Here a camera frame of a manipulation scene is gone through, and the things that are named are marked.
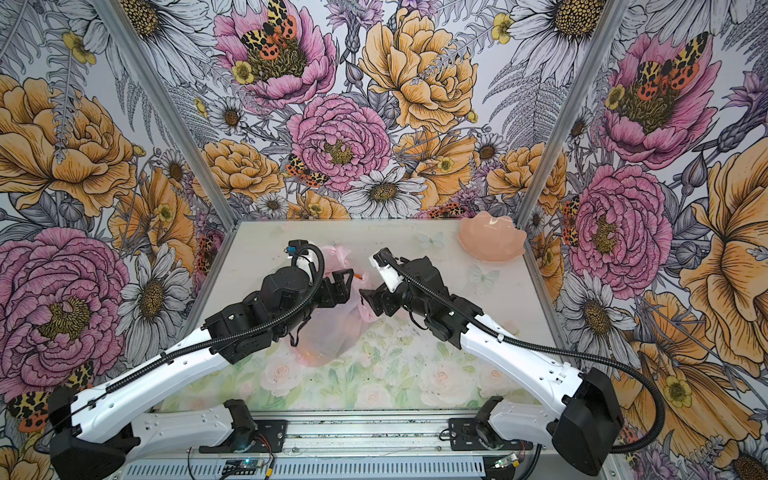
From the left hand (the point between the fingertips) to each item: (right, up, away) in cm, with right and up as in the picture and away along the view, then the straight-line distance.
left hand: (336, 282), depth 70 cm
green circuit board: (-22, -43, +1) cm, 48 cm away
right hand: (+9, -2, +5) cm, 10 cm away
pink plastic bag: (-2, -13, +8) cm, 16 cm away
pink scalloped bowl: (+47, +12, +43) cm, 65 cm away
